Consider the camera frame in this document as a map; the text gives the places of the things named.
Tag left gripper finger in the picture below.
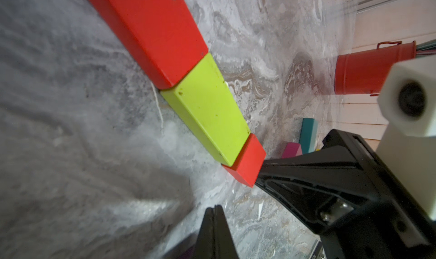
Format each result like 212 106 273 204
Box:
192 205 239 259

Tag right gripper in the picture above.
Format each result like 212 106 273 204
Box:
255 129 436 259

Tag small red cube block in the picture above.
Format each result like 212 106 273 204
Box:
222 134 266 187

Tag lime green block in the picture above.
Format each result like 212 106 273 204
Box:
160 53 250 167

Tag long red block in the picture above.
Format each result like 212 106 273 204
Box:
89 0 208 90

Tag magenta block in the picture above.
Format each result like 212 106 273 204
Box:
281 142 303 159

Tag teal block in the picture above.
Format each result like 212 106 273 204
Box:
299 118 318 154

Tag red pencil cup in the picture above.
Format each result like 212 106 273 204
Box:
334 41 417 95

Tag coloured pencils bunch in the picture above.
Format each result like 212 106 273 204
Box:
416 39 436 56

